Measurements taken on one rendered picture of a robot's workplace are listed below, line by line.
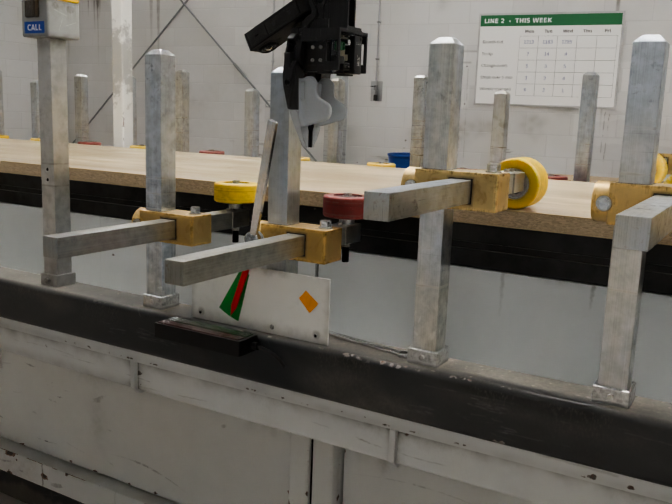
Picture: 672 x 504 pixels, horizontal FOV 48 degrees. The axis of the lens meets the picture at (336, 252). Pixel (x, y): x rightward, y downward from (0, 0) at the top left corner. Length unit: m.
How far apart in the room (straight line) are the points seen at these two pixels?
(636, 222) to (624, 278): 0.27
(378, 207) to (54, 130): 0.82
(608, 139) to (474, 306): 6.96
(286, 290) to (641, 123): 0.55
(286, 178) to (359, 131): 7.73
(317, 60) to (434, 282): 0.33
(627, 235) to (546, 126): 7.55
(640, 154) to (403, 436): 0.52
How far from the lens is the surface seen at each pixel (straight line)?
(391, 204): 0.78
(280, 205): 1.14
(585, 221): 1.18
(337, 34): 0.97
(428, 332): 1.05
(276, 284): 1.16
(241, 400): 1.30
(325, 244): 1.10
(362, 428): 1.18
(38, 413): 2.08
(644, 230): 0.71
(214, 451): 1.69
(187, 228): 1.25
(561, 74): 8.22
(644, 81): 0.95
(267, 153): 1.07
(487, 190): 0.99
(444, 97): 1.01
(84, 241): 1.14
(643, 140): 0.95
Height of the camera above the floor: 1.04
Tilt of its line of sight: 10 degrees down
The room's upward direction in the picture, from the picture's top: 2 degrees clockwise
